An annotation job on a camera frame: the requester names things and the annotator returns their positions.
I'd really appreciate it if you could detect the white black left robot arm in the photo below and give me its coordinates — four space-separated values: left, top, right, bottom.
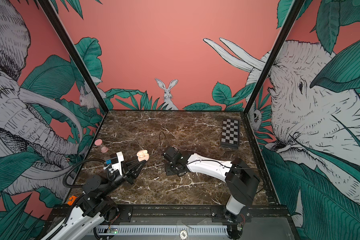
43 156 149 240

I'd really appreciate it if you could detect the black left corner frame post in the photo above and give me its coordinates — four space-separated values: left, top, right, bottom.
38 0 109 114

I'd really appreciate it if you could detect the pink earbud charging case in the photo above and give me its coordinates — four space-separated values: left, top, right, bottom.
137 150 150 162

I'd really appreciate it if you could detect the folded black white chessboard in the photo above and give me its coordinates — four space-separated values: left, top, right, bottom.
220 119 240 149

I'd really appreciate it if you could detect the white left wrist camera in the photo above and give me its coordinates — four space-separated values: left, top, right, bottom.
106 152 124 176

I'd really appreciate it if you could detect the black right corner frame post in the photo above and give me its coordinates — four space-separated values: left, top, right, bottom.
244 0 305 115

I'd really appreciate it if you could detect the white slotted cable duct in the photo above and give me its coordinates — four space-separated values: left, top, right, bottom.
95 225 228 237

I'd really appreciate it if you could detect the orange clip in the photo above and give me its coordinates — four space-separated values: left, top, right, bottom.
67 196 77 206

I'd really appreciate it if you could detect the pink sand hourglass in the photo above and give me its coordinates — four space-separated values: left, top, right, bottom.
95 139 109 153

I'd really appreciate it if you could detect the black corner frame post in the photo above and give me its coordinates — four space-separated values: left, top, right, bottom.
38 0 109 114
244 0 305 115

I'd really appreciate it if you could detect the black front mounting rail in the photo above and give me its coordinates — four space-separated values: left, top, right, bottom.
109 205 291 225

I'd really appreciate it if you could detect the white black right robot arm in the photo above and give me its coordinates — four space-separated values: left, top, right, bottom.
162 147 261 223

